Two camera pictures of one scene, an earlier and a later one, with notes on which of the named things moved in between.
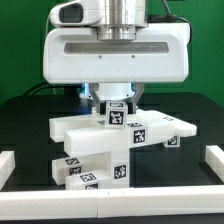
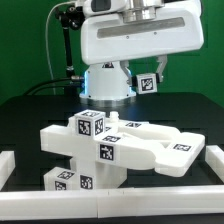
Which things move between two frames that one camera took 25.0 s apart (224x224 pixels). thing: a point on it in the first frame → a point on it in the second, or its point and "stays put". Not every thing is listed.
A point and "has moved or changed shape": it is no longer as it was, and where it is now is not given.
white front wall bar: [108, 203] stays put
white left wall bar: [7, 165] stays put
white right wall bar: [214, 156] stays put
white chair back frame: [89, 135] has moved or changed shape
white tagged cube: [116, 114] → [90, 123]
